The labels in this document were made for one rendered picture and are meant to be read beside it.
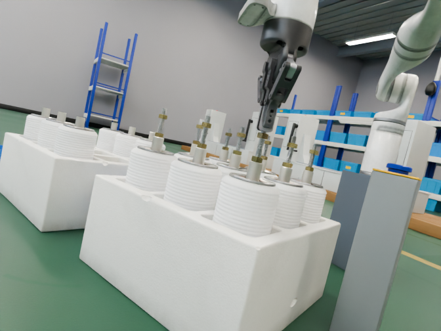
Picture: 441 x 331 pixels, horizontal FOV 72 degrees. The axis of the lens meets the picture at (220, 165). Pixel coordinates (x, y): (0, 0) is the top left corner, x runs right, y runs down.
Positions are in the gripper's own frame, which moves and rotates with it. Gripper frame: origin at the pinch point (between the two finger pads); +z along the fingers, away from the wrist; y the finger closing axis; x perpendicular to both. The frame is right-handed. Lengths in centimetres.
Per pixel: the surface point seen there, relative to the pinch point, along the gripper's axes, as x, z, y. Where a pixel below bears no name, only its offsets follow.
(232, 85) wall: -132, -140, 735
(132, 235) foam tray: 16.7, 24.4, 6.9
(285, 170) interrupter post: -8.1, 7.6, 6.9
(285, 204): -8.1, 13.3, 3.1
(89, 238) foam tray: 25.0, 29.7, 16.1
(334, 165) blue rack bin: -324, 2, 501
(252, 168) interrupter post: 0.7, 8.0, -0.9
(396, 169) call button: -24.4, 2.9, -1.0
